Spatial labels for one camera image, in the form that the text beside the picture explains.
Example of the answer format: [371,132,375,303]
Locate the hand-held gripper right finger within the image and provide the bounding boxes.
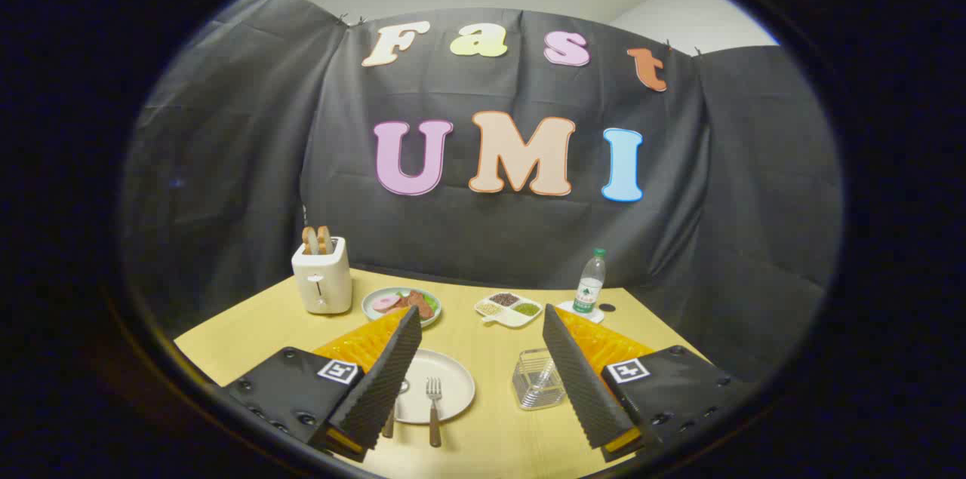
[542,304,752,463]

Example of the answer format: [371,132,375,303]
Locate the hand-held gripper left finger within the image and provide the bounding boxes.
[225,306,423,463]

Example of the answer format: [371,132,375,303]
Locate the clear glass cup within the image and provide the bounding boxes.
[512,349,567,411]

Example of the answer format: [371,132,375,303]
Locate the green plate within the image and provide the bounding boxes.
[361,287,442,329]

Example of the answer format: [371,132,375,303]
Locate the white round plate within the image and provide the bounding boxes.
[392,349,476,425]

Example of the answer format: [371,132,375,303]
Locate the white square coaster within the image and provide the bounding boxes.
[556,301,605,324]

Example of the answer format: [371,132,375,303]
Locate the brown meat pieces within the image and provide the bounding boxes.
[392,290,435,319]

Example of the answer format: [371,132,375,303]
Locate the clear water bottle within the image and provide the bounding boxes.
[572,248,607,314]

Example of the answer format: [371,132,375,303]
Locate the white divided dish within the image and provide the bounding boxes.
[474,291,543,329]

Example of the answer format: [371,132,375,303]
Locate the white toaster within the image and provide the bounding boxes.
[291,236,353,315]

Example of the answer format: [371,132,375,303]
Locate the black backdrop cloth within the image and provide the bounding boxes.
[121,0,844,382]

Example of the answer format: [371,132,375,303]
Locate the wooden-handled knife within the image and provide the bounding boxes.
[381,379,410,439]

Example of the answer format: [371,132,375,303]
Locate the wooden-handled fork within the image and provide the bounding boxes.
[426,377,443,448]

